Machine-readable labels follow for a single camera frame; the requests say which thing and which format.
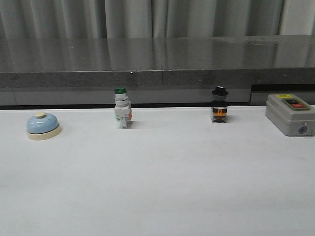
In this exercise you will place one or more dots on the blue and cream call bell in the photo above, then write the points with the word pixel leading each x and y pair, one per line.
pixel 43 126

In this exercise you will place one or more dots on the grey granite counter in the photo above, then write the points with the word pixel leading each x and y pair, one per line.
pixel 155 72

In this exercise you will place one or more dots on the grey curtain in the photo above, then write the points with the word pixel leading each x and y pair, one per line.
pixel 154 18

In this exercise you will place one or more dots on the green push button switch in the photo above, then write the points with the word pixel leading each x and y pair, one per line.
pixel 122 110

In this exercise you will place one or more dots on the black selector knob switch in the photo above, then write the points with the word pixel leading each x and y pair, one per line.
pixel 219 105

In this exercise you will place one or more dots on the grey power switch box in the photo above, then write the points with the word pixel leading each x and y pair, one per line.
pixel 290 114

